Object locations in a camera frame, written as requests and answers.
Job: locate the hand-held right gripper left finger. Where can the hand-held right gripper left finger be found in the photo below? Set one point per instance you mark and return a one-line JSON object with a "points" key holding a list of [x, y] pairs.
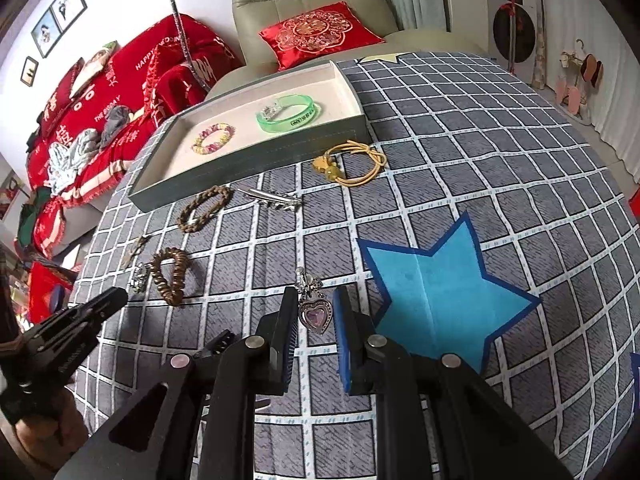
{"points": [[289, 340]]}

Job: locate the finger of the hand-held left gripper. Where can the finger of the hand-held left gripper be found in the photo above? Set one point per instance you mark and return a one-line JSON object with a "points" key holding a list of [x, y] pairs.
{"points": [[107, 302]]}

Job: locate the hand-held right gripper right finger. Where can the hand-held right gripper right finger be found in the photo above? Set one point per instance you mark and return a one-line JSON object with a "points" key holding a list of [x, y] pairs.
{"points": [[342, 345]]}

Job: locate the purple heart pendant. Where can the purple heart pendant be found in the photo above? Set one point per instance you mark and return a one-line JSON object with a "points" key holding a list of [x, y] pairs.
{"points": [[312, 315]]}

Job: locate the small silver charm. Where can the small silver charm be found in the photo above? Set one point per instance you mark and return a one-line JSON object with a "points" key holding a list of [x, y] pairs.
{"points": [[138, 279]]}

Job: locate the silver feather charm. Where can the silver feather charm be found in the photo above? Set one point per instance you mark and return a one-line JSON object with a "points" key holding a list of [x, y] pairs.
{"points": [[134, 250]]}

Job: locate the silver leaf hair clip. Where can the silver leaf hair clip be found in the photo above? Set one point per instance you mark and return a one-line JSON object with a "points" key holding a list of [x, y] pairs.
{"points": [[272, 199]]}

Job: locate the grey jewelry tray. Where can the grey jewelry tray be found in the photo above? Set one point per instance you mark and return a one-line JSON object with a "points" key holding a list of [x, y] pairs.
{"points": [[250, 170]]}

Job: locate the person's left hand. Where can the person's left hand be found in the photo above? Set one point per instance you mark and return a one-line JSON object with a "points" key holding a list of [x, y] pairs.
{"points": [[55, 435]]}

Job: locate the red gift box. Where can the red gift box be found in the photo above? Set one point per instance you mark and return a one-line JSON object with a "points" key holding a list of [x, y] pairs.
{"points": [[47, 290]]}

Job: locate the dark green cloth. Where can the dark green cloth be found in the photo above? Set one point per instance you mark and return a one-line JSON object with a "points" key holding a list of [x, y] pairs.
{"points": [[30, 220]]}

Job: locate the light grey cloth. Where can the light grey cloth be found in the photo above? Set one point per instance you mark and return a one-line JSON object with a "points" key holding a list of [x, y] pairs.
{"points": [[75, 160]]}

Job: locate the dark grey cloth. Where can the dark grey cloth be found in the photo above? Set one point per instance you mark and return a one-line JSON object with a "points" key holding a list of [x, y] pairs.
{"points": [[117, 120]]}

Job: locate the green translucent bangle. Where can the green translucent bangle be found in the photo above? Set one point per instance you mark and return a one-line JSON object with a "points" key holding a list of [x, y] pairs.
{"points": [[300, 120]]}

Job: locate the red printed blanket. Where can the red printed blanket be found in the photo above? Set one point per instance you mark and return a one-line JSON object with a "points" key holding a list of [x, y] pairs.
{"points": [[130, 80]]}

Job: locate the printed green white pillow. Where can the printed green white pillow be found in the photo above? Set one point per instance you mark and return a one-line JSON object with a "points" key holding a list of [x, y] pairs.
{"points": [[95, 67]]}

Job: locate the grey checkered tablecloth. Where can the grey checkered tablecloth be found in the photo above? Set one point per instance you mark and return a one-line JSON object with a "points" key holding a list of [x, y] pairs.
{"points": [[500, 160]]}

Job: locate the floor lamp pole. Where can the floor lamp pole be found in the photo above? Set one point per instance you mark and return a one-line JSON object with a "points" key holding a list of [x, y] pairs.
{"points": [[181, 25]]}

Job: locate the red embroidered cushion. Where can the red embroidered cushion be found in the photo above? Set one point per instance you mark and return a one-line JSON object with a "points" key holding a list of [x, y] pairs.
{"points": [[320, 32]]}

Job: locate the small hanger with slippers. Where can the small hanger with slippers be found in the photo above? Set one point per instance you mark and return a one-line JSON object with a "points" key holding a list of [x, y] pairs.
{"points": [[570, 95]]}

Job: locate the white washing machine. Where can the white washing machine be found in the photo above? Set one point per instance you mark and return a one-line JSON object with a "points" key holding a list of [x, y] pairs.
{"points": [[515, 30]]}

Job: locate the white curtain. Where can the white curtain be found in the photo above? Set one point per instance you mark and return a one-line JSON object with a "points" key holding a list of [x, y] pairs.
{"points": [[600, 35]]}

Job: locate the black picture frame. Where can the black picture frame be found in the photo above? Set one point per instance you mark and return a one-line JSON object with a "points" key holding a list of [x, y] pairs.
{"points": [[69, 6], [29, 69], [46, 34]]}

